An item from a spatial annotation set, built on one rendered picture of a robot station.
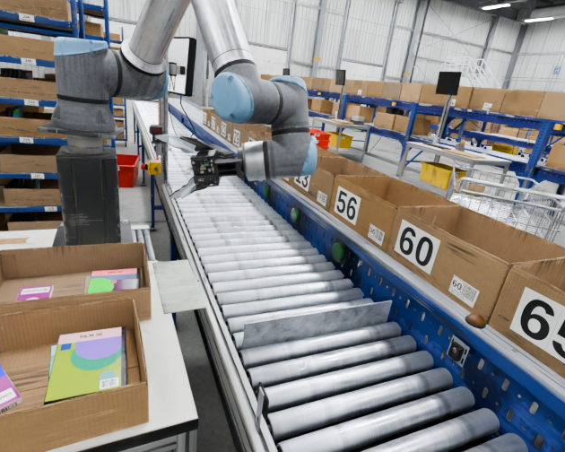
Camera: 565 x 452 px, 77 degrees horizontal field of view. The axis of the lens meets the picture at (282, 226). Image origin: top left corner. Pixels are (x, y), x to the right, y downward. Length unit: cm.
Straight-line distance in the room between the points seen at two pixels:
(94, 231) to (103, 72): 53
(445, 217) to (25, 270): 134
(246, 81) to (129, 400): 62
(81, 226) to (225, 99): 84
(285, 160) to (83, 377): 60
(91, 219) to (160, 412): 79
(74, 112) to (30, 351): 71
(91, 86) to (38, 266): 57
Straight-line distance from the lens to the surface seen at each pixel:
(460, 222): 141
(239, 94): 71
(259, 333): 95
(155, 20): 128
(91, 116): 133
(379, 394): 92
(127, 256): 125
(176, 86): 228
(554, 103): 623
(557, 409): 93
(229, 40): 79
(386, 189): 168
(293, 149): 81
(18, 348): 102
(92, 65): 133
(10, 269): 128
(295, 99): 82
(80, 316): 97
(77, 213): 141
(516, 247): 130
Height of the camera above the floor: 136
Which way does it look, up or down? 21 degrees down
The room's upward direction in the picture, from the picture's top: 7 degrees clockwise
